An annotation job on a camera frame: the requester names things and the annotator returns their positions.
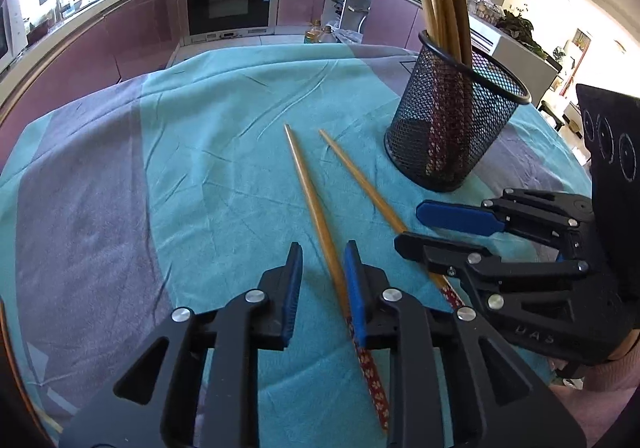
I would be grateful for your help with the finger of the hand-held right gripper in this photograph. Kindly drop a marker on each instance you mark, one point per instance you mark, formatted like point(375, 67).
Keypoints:
point(450, 217)
point(415, 244)

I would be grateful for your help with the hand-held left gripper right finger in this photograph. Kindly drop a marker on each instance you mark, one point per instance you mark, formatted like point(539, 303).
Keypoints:
point(352, 288)

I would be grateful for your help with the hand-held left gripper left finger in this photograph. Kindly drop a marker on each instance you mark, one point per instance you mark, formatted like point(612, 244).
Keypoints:
point(292, 288)

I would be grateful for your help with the bunch of bamboo chopsticks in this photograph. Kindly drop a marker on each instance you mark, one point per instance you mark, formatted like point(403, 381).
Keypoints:
point(440, 3)

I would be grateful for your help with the white side cabinet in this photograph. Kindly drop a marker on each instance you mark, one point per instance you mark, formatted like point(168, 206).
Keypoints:
point(515, 58)

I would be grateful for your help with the teal purple printed tablecloth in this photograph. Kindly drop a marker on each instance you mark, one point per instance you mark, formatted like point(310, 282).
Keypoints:
point(175, 153)

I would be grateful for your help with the person's pink clothing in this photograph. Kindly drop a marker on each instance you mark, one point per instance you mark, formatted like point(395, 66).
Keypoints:
point(600, 408)

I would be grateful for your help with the green potted plant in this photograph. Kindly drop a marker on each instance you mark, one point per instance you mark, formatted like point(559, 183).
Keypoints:
point(520, 25)

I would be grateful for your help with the yellow oil bottle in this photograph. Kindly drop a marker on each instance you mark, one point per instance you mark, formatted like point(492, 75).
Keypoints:
point(315, 34)

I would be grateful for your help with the black built-in oven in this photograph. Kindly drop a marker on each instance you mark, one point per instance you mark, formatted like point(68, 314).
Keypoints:
point(230, 3)

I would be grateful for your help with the purple kitchen cabinets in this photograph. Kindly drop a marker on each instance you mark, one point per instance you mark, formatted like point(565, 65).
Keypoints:
point(140, 38)

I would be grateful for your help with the grey kitchen countertop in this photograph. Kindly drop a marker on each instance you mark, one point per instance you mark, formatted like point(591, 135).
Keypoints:
point(100, 3)

